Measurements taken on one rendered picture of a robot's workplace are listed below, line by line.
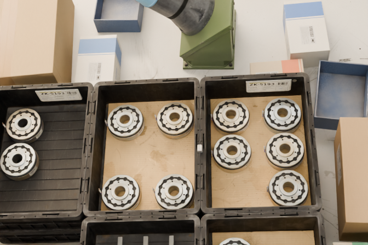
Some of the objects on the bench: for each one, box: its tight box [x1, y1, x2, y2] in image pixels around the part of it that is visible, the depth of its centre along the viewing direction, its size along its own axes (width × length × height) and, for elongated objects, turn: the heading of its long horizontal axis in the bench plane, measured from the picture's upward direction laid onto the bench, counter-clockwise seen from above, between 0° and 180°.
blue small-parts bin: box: [93, 0, 144, 32], centre depth 218 cm, size 20×15×7 cm
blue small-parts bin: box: [313, 60, 368, 130], centre depth 192 cm, size 20×15×7 cm
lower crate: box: [0, 230, 81, 244], centre depth 187 cm, size 40×30×12 cm
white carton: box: [283, 0, 330, 68], centre depth 203 cm, size 20×12×9 cm, turn 5°
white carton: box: [74, 35, 122, 86], centre depth 205 cm, size 20×12×9 cm, turn 2°
